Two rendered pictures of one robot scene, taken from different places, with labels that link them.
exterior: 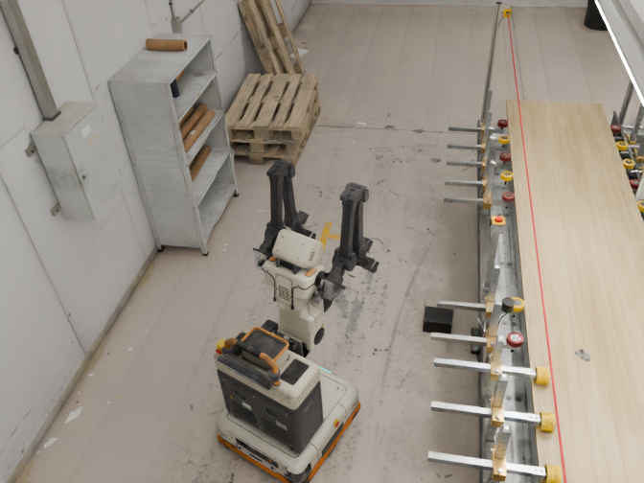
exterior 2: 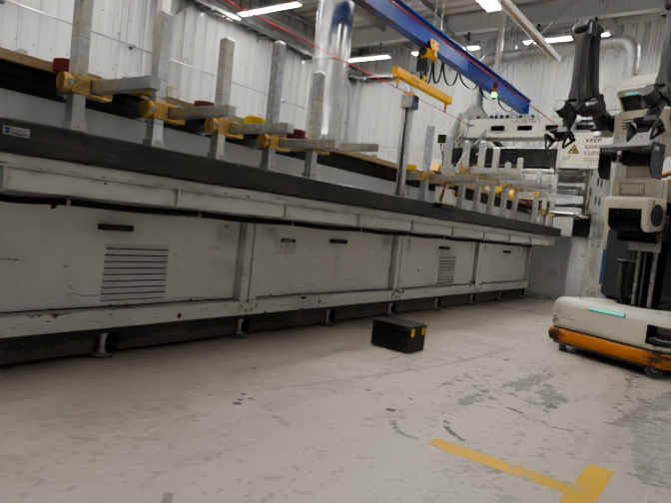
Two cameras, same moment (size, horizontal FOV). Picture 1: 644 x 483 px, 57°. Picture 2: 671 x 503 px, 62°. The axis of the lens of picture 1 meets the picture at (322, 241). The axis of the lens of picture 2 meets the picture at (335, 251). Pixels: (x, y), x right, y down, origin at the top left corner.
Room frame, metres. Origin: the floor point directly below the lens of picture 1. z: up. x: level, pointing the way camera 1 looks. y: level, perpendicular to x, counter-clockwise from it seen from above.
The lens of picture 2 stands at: (5.32, -0.11, 0.54)
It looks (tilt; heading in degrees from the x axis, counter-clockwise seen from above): 3 degrees down; 203
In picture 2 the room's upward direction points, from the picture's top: 6 degrees clockwise
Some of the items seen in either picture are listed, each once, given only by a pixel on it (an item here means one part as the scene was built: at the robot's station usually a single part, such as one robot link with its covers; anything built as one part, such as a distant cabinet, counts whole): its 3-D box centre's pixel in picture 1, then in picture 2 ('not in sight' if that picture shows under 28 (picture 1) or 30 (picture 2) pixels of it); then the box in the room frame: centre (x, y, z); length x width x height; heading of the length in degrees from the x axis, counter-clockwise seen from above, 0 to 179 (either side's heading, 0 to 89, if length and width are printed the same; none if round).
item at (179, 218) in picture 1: (183, 147); not in sight; (4.29, 1.08, 0.78); 0.90 x 0.45 x 1.55; 167
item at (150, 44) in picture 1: (166, 44); not in sight; (4.39, 1.06, 1.59); 0.30 x 0.08 x 0.08; 77
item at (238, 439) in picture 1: (257, 451); not in sight; (1.82, 0.44, 0.23); 0.41 x 0.02 x 0.08; 54
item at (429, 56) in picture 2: not in sight; (426, 66); (-2.81, -2.38, 2.95); 0.34 x 0.26 x 0.49; 167
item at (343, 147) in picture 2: (476, 201); (331, 148); (3.21, -1.06, 0.83); 0.43 x 0.03 x 0.04; 77
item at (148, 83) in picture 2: (475, 129); (105, 88); (4.18, -1.29, 0.82); 0.43 x 0.03 x 0.04; 77
